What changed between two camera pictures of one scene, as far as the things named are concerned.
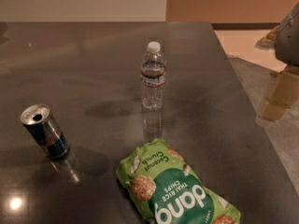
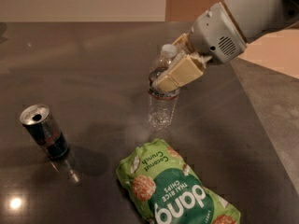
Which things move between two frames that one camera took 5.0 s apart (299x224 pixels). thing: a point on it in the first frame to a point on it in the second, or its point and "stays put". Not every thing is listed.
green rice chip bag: (167, 189) stays put
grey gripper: (288, 42) to (214, 33)
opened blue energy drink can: (37, 119) stays put
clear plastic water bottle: (152, 69) to (162, 105)
